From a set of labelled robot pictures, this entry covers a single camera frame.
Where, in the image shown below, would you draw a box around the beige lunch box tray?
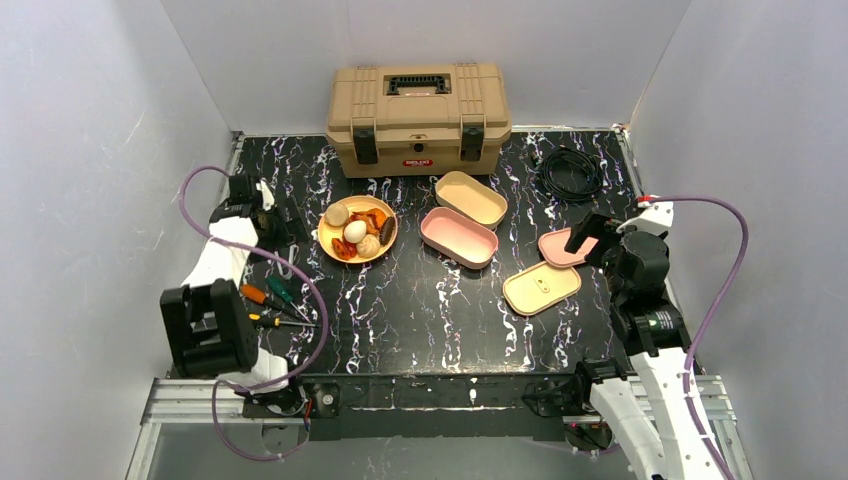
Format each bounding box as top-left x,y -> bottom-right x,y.
435,171 -> 508,230

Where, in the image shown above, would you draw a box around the white steamed bao bun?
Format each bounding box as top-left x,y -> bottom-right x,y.
356,234 -> 382,259

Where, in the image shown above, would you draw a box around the aluminium base frame rail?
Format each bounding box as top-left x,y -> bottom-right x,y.
125,376 -> 753,480

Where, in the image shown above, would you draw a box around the pink lunch box tray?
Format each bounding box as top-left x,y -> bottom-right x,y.
420,207 -> 499,270

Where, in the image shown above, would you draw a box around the coiled black cable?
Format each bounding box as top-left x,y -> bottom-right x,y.
531,146 -> 606,204

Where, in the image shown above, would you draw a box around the white boiled egg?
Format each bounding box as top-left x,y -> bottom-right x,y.
343,220 -> 369,244

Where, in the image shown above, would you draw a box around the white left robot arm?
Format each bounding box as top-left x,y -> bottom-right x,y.
160,174 -> 306,394

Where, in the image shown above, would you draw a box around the beige lunch box lid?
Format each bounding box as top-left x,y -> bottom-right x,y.
503,262 -> 582,316

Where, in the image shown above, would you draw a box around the red sausage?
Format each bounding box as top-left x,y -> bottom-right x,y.
331,238 -> 358,261

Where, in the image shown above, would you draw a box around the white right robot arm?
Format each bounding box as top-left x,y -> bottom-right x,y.
522,211 -> 732,479

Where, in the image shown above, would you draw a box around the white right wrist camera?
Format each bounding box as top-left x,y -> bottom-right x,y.
616,197 -> 674,236

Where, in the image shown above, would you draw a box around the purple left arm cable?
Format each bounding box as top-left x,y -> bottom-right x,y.
178,165 -> 330,463

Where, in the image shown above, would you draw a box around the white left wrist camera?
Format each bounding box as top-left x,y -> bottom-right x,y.
256,179 -> 276,211

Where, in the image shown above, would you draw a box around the pink lunch box lid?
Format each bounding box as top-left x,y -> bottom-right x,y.
538,228 -> 597,269

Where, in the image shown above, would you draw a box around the round beige bun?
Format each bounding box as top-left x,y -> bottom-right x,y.
323,202 -> 351,228

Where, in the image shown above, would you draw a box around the orange chicken wing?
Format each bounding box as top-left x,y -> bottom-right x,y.
349,208 -> 388,236

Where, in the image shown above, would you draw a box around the green handled screwdriver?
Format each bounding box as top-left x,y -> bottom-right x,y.
266,276 -> 311,323

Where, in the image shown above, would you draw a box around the white metal food tongs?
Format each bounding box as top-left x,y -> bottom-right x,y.
277,244 -> 299,280

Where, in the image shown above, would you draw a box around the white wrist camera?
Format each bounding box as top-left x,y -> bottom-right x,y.
256,179 -> 276,211
616,197 -> 674,236

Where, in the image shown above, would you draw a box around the black yellow handled screwdriver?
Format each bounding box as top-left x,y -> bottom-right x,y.
248,313 -> 316,328

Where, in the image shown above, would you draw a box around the tan plastic toolbox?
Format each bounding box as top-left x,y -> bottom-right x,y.
325,63 -> 512,179

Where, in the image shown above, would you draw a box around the dark brown sea cucumber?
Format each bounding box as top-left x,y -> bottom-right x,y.
378,217 -> 397,246

